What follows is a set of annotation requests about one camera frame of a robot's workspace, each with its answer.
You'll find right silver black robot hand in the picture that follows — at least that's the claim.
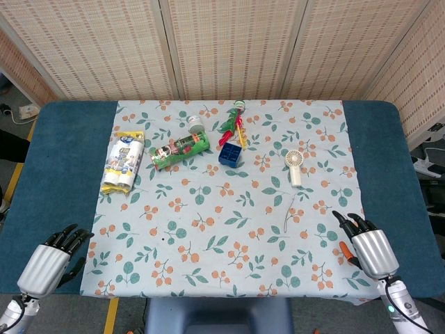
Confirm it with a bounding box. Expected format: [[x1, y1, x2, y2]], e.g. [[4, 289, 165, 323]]
[[332, 210, 400, 280]]

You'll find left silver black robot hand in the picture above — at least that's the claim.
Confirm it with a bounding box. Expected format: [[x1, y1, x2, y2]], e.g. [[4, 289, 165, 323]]
[[16, 223, 95, 299]]

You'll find white handheld fan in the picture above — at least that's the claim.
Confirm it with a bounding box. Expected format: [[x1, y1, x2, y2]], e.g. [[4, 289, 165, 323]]
[[284, 148, 305, 188]]

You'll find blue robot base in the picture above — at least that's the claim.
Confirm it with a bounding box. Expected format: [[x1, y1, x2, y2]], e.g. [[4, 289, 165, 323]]
[[144, 297, 293, 334]]

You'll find blue table cover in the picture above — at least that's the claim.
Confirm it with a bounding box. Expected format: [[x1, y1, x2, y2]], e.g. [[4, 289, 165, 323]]
[[0, 100, 444, 296]]

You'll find white power strip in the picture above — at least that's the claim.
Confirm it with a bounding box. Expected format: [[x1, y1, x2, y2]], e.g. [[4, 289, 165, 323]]
[[412, 156, 435, 178]]

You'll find yellow pack of white rolls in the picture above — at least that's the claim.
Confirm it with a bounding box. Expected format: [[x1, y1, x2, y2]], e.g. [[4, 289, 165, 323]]
[[101, 131, 146, 196]]

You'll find floral printed tablecloth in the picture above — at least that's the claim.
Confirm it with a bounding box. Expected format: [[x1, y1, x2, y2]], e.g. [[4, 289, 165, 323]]
[[79, 99, 382, 305]]

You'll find blue plastic block toy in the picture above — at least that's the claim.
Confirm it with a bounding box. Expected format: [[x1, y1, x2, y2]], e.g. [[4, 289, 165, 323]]
[[218, 141, 243, 170]]

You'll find green printed snack can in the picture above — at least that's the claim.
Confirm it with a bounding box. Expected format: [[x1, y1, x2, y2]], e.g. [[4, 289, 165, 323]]
[[149, 131, 212, 172]]

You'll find red green yellow toy bundle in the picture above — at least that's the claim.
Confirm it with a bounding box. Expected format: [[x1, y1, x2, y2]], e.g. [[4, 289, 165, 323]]
[[218, 100, 250, 150]]

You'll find woven bamboo folding screen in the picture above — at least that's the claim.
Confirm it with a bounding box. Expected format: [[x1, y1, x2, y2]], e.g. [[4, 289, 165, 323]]
[[0, 0, 445, 151]]

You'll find white cable on floor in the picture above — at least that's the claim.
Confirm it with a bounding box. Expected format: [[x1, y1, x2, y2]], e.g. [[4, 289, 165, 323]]
[[0, 104, 38, 125]]

